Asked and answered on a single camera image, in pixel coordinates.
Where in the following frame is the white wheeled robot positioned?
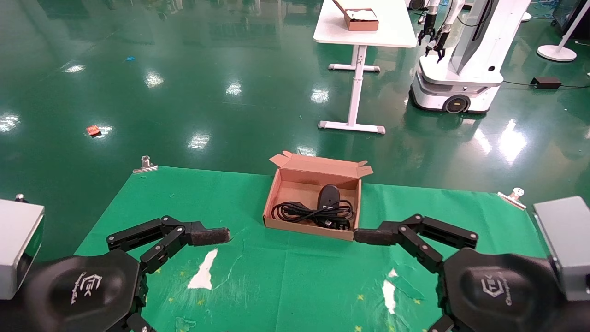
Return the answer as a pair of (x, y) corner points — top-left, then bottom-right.
(409, 0), (531, 114)

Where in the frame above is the dark cabinet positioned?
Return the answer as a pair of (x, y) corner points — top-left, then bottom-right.
(552, 0), (590, 40)

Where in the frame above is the open brown cardboard box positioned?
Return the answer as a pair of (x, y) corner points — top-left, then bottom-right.
(263, 151), (374, 241)

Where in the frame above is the white table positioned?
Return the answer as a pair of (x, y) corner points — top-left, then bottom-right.
(313, 0), (418, 135)

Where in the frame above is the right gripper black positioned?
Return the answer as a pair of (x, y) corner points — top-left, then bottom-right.
(426, 248), (590, 332)

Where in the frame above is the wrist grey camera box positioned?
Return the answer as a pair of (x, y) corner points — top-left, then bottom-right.
(0, 199), (45, 300)
(533, 196), (590, 302)

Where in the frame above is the small brown cardboard box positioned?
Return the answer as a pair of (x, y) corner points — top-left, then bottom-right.
(333, 0), (379, 32)

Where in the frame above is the green table cloth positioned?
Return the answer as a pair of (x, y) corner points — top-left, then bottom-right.
(74, 165), (549, 332)

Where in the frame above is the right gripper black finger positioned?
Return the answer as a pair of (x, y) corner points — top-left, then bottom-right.
(354, 213), (479, 273)

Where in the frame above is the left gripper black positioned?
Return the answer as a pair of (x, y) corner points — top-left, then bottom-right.
(0, 215), (231, 332)

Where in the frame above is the blue cable bundle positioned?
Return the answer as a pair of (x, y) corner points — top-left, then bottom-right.
(530, 0), (558, 20)

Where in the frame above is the white floor stand round base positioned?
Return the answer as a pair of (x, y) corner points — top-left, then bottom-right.
(537, 0), (590, 62)

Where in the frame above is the silver binder clip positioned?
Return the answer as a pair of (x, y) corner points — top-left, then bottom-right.
(133, 155), (158, 174)
(497, 187), (527, 211)

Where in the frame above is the black power cable with plug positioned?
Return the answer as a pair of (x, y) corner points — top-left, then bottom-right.
(271, 201), (355, 230)

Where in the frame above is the right wrist grey camera box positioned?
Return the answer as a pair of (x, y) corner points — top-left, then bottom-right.
(533, 196), (590, 302)

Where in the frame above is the left wrist grey camera box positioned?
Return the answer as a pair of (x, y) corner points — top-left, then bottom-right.
(0, 199), (45, 300)

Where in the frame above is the black power adapter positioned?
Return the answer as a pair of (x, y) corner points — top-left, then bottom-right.
(530, 76), (562, 89)

